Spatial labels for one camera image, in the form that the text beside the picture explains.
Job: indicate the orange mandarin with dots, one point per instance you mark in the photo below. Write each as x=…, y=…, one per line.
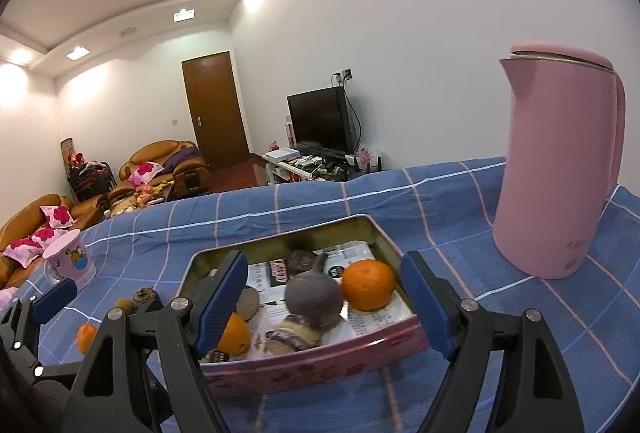
x=86, y=338
x=235, y=335
x=368, y=284

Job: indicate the brown leather armchair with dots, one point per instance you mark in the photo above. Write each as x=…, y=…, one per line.
x=160, y=150

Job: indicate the purple blanket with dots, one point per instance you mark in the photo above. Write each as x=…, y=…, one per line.
x=182, y=158

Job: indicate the red clothing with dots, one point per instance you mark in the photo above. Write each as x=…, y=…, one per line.
x=80, y=159

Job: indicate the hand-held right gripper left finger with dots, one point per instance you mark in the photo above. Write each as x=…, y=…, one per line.
x=220, y=303

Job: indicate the pink floral cushion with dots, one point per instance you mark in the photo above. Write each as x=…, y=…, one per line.
x=22, y=249
x=56, y=215
x=47, y=234
x=145, y=171
x=4, y=298

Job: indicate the brown kiwi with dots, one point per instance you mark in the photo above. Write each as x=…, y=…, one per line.
x=122, y=303

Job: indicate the black router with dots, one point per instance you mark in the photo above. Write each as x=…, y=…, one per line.
x=375, y=165

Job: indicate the brown leather sofa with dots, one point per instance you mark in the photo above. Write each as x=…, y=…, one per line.
x=25, y=215

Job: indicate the stacked black chairs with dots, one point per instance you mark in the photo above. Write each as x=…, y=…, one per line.
x=90, y=180

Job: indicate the patterned rolled mat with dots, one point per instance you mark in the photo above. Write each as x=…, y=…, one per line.
x=67, y=148

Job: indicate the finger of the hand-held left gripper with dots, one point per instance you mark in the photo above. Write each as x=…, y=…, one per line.
x=57, y=370
x=55, y=300

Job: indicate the square recessed ceiling light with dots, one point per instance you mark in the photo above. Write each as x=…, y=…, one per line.
x=77, y=52

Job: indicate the dark rough passion fruit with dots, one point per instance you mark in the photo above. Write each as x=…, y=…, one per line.
x=146, y=297

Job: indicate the black television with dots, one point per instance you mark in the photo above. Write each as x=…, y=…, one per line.
x=320, y=123

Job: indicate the round ceiling downlight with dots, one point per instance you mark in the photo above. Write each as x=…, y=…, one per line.
x=20, y=56

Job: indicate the pink tin box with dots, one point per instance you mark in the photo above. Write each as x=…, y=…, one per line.
x=310, y=370

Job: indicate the brown wooden door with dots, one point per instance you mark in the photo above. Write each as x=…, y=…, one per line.
x=215, y=110

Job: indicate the pink cartoon mug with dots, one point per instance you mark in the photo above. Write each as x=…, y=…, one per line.
x=70, y=263

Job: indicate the purple beetroot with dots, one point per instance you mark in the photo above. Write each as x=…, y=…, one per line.
x=314, y=300

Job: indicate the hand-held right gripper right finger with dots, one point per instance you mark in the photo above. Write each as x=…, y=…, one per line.
x=425, y=303

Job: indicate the dark purple passion fruit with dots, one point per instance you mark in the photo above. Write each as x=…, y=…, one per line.
x=300, y=260

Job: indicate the glass coffee table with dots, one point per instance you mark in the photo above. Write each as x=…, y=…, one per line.
x=125, y=208

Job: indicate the pile of snacks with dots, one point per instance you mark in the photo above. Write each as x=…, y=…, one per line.
x=145, y=193

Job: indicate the floral plastic bag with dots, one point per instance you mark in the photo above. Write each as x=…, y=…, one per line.
x=365, y=155

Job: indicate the white television stand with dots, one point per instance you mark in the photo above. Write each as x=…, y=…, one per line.
x=290, y=165

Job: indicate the wall socket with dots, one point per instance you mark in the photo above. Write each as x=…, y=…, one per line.
x=345, y=74

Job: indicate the pink upright box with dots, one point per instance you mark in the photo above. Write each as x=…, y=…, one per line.
x=289, y=130

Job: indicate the pink electric kettle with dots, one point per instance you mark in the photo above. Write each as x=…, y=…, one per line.
x=560, y=163

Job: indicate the blue checked cloth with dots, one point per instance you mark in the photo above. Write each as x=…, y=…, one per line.
x=300, y=208

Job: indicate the ceiling air vent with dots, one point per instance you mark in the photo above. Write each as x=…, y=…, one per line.
x=128, y=32

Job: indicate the white flat box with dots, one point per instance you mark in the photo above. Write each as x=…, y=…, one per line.
x=280, y=154

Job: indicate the printed paper sheet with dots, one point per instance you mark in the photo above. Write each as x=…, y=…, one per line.
x=372, y=320

